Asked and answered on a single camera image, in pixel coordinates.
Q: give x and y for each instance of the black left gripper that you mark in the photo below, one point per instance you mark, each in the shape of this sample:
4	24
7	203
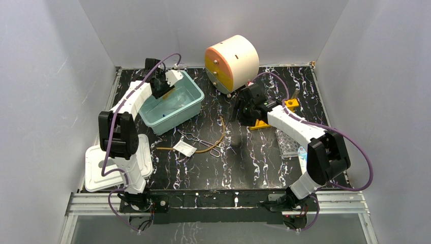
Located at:
161	90

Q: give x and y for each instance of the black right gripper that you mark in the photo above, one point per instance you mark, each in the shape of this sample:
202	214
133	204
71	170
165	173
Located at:
239	103

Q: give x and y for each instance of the clear plastic funnel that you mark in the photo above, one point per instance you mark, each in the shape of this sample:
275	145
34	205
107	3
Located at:
182	99

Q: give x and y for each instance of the tan rubber tube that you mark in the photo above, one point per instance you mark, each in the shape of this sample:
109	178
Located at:
219	140

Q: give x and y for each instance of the large glass test tube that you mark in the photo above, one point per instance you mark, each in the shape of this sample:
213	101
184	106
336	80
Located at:
295	94

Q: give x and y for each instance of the test tube brush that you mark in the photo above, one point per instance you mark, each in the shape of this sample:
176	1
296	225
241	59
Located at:
170	92

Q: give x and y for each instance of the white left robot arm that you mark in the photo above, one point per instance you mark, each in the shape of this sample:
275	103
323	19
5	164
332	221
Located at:
117	131

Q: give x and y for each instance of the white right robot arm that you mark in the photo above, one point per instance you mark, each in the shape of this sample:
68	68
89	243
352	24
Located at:
327	155

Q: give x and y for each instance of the teal plastic bin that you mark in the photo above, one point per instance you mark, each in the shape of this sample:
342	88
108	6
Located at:
150	111

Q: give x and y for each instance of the metal crucible tongs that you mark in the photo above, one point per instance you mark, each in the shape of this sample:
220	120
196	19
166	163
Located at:
213	147

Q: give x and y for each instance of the round drawer cabinet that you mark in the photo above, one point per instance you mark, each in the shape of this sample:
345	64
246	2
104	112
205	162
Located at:
231	63

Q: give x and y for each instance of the yellow test tube rack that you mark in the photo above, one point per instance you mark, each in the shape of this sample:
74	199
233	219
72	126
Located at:
279	116

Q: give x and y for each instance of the white sachet packet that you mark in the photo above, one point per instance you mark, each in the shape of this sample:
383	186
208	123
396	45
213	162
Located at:
184	148

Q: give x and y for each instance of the clear acrylic tube rack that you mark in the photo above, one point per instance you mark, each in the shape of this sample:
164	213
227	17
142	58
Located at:
288	147

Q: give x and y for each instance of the blue correction tape package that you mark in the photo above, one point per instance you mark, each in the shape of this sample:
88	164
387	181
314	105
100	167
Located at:
302	155

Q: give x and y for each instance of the white bin lid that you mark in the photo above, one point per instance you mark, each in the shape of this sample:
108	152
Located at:
138	168

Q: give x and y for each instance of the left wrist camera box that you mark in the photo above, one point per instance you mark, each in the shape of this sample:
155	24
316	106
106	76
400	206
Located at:
174	75

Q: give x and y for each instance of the aluminium table frame rail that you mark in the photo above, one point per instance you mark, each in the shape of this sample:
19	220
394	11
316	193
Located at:
93	204

